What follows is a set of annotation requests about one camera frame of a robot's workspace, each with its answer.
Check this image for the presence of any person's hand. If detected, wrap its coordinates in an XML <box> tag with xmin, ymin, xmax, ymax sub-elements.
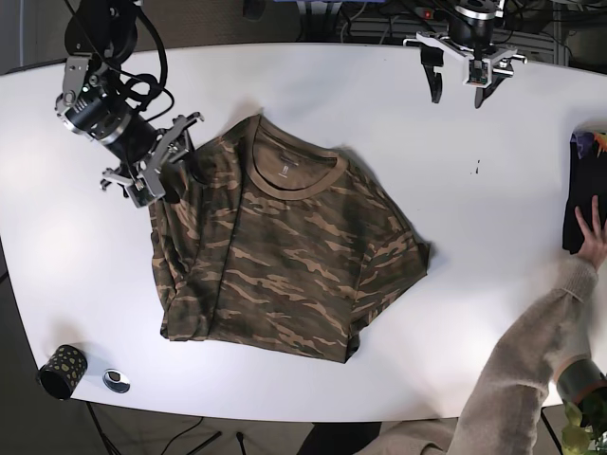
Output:
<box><xmin>574</xmin><ymin>195</ymin><xmax>607</xmax><ymax>271</ymax></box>

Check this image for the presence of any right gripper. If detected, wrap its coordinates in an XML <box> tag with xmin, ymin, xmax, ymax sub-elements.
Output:
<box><xmin>100</xmin><ymin>112</ymin><xmax>206</xmax><ymax>208</ymax></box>

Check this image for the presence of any grey plant pot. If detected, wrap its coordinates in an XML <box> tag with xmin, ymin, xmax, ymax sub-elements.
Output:
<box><xmin>557</xmin><ymin>357</ymin><xmax>606</xmax><ymax>405</ymax></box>

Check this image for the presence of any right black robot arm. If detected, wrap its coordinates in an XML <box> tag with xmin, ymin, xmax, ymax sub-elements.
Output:
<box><xmin>55</xmin><ymin>1</ymin><xmax>202</xmax><ymax>208</ymax></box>

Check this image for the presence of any black floral cup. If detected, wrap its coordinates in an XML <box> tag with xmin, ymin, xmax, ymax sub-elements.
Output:
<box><xmin>36</xmin><ymin>344</ymin><xmax>88</xmax><ymax>400</ymax></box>

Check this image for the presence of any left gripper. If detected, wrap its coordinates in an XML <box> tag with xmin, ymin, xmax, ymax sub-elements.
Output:
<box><xmin>403</xmin><ymin>31</ymin><xmax>528</xmax><ymax>109</ymax></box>

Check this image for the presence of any person's forearm beige sleeve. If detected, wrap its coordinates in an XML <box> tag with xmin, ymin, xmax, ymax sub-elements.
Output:
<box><xmin>364</xmin><ymin>259</ymin><xmax>598</xmax><ymax>454</ymax></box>

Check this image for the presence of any black flame graphic T-shirt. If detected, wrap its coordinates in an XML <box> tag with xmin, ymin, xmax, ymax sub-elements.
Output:
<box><xmin>562</xmin><ymin>129</ymin><xmax>607</xmax><ymax>254</ymax></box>

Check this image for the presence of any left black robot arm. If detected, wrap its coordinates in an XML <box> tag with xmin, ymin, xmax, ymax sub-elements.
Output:
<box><xmin>403</xmin><ymin>1</ymin><xmax>527</xmax><ymax>108</ymax></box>

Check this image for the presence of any left metal table grommet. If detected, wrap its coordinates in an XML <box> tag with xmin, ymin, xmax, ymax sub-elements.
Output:
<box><xmin>102</xmin><ymin>369</ymin><xmax>131</xmax><ymax>393</ymax></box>

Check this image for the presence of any camouflage T-shirt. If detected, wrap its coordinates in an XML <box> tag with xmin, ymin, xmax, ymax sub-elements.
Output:
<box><xmin>149</xmin><ymin>116</ymin><xmax>429</xmax><ymax>363</ymax></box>

